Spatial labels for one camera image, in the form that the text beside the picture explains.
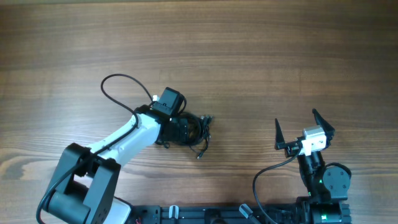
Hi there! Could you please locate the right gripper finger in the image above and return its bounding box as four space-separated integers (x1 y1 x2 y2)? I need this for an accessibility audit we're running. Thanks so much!
312 108 335 146
274 118 285 150

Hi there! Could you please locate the black cable bundle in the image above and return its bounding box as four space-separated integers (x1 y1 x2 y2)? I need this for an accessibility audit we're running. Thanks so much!
183 111 215 160

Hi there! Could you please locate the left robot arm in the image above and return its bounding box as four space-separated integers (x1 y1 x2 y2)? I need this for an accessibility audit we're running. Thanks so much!
35 103 184 223

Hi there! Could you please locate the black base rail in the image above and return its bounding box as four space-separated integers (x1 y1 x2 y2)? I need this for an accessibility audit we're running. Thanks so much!
126 203 352 224

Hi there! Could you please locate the left camera black cable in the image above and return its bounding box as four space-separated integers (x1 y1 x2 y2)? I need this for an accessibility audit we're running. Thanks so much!
35 73 155 224

